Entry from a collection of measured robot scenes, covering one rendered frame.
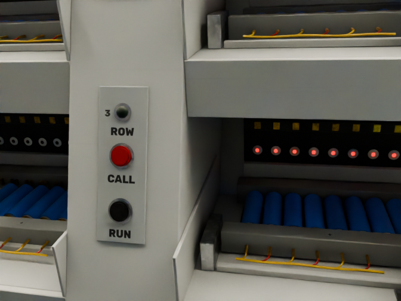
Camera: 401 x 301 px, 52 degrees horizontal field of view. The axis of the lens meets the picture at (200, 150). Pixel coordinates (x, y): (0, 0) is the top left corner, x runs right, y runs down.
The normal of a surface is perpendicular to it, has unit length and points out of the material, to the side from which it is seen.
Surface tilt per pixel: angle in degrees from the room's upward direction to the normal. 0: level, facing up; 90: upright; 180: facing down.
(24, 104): 111
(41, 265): 21
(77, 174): 90
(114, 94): 90
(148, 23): 90
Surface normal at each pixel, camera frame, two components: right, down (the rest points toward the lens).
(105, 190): -0.20, 0.03
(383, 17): -0.20, 0.39
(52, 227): -0.04, -0.92
